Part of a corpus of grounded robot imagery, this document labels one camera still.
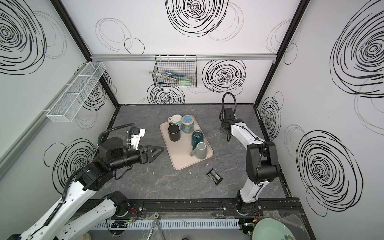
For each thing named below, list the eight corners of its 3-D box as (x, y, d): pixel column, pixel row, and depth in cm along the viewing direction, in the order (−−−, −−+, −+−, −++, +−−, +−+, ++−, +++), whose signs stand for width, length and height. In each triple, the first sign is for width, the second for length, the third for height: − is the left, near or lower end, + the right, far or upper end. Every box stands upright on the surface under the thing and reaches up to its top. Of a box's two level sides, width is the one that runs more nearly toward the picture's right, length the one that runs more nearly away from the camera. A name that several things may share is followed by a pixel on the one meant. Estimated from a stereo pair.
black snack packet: (216, 185, 83) (217, 184, 81) (206, 174, 87) (206, 173, 85) (222, 179, 85) (223, 178, 83) (212, 169, 89) (212, 167, 87)
